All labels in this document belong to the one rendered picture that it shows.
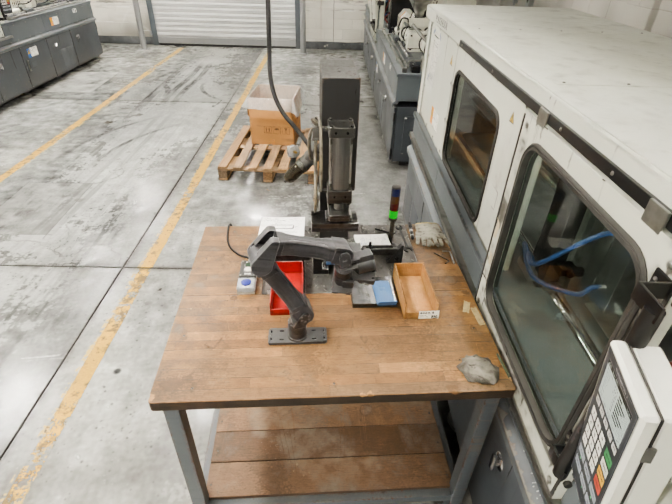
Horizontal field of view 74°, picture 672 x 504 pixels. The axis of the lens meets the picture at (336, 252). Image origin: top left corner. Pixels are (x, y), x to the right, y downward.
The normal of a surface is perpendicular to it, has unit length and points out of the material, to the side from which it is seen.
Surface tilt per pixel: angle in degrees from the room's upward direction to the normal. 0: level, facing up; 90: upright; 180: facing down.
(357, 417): 0
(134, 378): 0
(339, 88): 90
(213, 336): 0
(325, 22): 90
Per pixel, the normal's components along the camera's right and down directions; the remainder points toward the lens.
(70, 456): 0.03, -0.82
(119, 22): 0.00, 0.58
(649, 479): -0.21, 0.56
